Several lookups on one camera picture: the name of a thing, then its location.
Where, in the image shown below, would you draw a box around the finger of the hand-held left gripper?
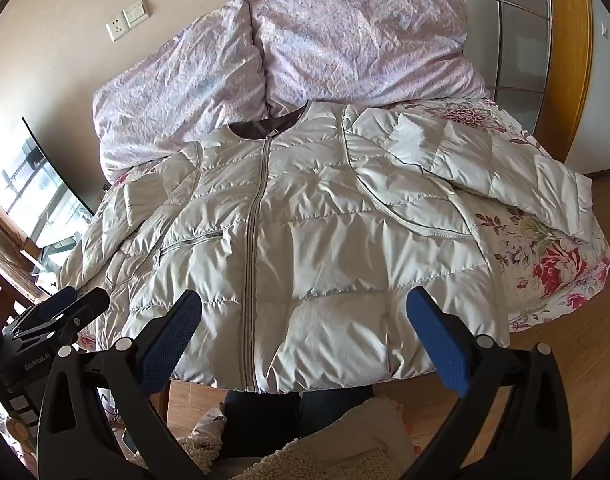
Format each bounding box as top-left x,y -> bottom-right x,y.
60,291 -> 110,330
2,286 -> 80,337

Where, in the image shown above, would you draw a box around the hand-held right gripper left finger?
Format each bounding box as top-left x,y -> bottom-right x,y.
36,288 -> 206,480

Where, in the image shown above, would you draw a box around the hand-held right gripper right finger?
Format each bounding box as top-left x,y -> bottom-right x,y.
406,286 -> 573,480

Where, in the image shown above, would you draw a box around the white puffer jacket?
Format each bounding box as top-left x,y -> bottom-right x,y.
55,100 -> 593,395

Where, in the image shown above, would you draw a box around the person's dark jeans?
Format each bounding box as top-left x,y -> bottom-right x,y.
220,384 -> 378,463

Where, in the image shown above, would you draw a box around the flat screen television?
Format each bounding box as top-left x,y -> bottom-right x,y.
0,116 -> 97,251

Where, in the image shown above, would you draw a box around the floral bedsheet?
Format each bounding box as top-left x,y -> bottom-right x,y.
77,97 -> 610,356

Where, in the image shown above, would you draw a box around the person's cream fleece top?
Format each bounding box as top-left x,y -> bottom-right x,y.
175,399 -> 411,480

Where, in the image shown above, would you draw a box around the lilac patterned pillow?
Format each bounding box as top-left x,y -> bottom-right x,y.
92,0 -> 272,183
250,0 -> 492,111

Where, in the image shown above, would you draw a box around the wood framed glass door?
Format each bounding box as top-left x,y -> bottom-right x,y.
437,0 -> 594,163

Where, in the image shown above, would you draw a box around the white wall switch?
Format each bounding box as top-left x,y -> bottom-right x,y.
122,0 -> 150,29

